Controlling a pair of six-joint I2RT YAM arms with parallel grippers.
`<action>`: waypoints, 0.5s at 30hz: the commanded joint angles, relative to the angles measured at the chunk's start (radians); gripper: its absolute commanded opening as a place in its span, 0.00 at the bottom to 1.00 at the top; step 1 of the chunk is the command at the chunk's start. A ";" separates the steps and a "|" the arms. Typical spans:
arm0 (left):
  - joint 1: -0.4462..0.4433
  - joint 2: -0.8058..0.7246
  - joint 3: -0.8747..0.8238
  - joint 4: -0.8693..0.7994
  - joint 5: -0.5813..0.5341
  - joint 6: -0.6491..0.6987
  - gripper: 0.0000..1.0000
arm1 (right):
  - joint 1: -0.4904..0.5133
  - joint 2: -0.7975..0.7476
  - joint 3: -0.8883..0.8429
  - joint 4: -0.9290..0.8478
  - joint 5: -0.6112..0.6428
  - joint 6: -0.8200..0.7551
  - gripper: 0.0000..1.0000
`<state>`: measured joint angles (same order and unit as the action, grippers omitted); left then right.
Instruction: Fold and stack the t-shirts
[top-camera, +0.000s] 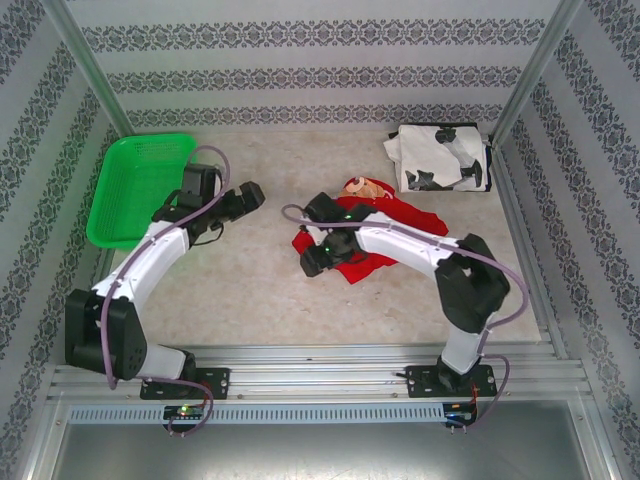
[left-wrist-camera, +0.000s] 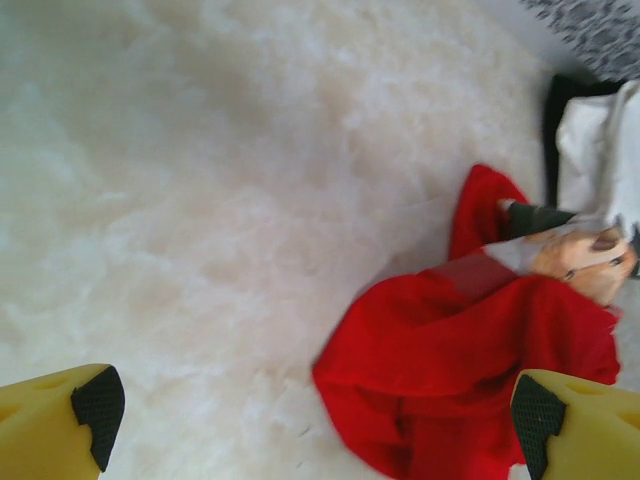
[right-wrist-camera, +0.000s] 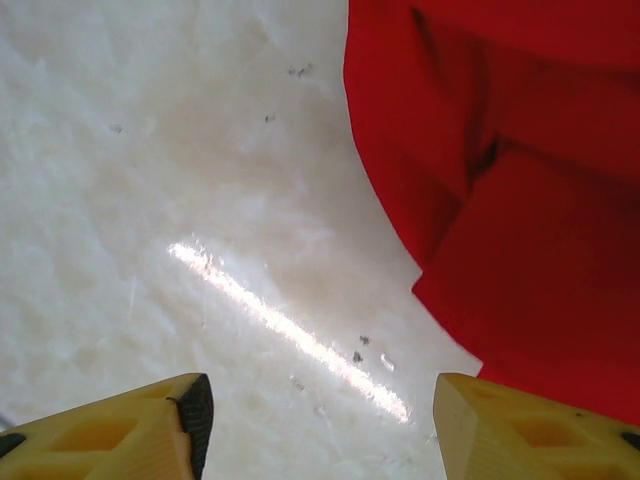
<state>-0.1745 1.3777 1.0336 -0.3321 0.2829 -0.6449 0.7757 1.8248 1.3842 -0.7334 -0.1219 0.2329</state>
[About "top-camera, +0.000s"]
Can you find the aluminium corner post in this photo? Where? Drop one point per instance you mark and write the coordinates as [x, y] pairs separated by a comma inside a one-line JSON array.
[[85, 65], [540, 65]]

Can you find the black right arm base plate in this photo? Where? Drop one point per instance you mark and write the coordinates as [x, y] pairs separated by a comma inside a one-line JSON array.
[[422, 382]]

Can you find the folded white printed t-shirt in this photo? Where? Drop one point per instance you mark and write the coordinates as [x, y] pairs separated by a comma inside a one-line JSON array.
[[430, 155]]

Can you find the aluminium side rail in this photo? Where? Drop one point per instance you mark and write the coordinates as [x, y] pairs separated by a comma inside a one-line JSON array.
[[530, 250], [102, 265]]

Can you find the red t-shirt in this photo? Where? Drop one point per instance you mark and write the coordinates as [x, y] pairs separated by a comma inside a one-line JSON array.
[[410, 215]]

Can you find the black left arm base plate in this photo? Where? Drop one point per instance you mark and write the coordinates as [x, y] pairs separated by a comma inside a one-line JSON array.
[[215, 382]]

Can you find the grey metal sheet panel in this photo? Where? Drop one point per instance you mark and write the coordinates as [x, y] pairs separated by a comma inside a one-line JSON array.
[[320, 450]]

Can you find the green plastic basket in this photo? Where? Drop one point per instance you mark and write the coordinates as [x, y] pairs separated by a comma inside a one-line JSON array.
[[130, 175]]

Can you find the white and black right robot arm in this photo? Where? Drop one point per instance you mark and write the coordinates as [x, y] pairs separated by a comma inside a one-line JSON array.
[[400, 245]]

